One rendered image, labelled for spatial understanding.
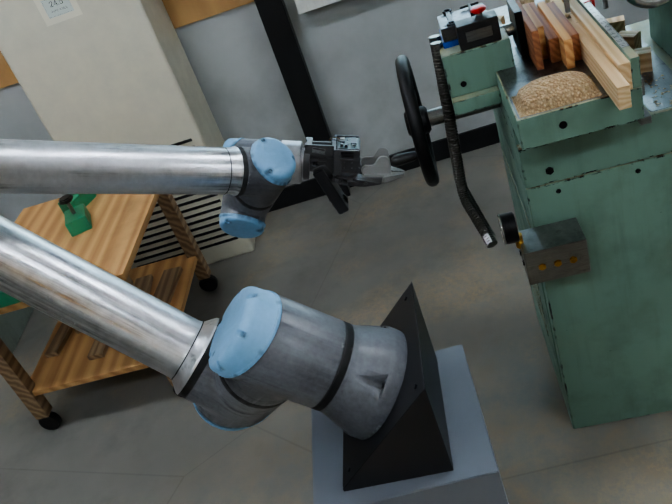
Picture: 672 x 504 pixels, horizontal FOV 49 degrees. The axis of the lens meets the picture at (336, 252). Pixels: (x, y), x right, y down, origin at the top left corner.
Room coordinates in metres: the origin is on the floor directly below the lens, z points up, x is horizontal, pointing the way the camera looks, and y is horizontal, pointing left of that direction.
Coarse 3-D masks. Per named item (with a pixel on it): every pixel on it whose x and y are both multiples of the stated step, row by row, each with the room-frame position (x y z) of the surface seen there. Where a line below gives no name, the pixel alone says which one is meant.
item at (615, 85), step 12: (552, 0) 1.49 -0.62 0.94; (588, 36) 1.25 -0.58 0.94; (588, 48) 1.20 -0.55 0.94; (588, 60) 1.20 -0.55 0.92; (600, 60) 1.14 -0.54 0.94; (600, 72) 1.12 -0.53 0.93; (612, 72) 1.08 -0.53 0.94; (612, 84) 1.05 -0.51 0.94; (624, 84) 1.03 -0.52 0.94; (612, 96) 1.06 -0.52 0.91; (624, 96) 1.02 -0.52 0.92; (624, 108) 1.02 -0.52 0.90
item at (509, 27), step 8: (512, 0) 1.42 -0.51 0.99; (512, 8) 1.38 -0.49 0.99; (512, 16) 1.39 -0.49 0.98; (520, 16) 1.35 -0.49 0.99; (504, 24) 1.40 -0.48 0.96; (512, 24) 1.39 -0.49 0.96; (520, 24) 1.35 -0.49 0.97; (512, 32) 1.39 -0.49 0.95; (520, 32) 1.35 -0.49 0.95; (520, 40) 1.35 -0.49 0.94; (520, 48) 1.36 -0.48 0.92
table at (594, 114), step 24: (504, 72) 1.32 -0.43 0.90; (528, 72) 1.28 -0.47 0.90; (552, 72) 1.25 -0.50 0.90; (480, 96) 1.33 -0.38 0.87; (504, 96) 1.25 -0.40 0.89; (600, 96) 1.09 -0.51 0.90; (528, 120) 1.11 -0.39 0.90; (552, 120) 1.11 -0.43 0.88; (576, 120) 1.10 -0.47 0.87; (600, 120) 1.09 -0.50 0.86; (624, 120) 1.08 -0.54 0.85; (528, 144) 1.12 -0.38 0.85
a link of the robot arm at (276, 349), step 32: (256, 288) 0.97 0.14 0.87; (224, 320) 0.98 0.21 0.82; (256, 320) 0.90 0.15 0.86; (288, 320) 0.90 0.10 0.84; (320, 320) 0.92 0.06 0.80; (224, 352) 0.89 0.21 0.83; (256, 352) 0.87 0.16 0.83; (288, 352) 0.87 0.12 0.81; (320, 352) 0.87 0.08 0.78; (224, 384) 0.94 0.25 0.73; (256, 384) 0.87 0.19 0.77; (288, 384) 0.86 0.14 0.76; (320, 384) 0.85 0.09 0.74
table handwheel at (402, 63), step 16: (400, 64) 1.43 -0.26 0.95; (400, 80) 1.39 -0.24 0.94; (416, 96) 1.56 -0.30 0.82; (416, 112) 1.33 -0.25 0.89; (432, 112) 1.43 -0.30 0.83; (480, 112) 1.41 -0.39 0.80; (416, 128) 1.32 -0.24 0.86; (416, 144) 1.31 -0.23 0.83; (432, 160) 1.32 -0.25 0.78; (432, 176) 1.33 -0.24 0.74
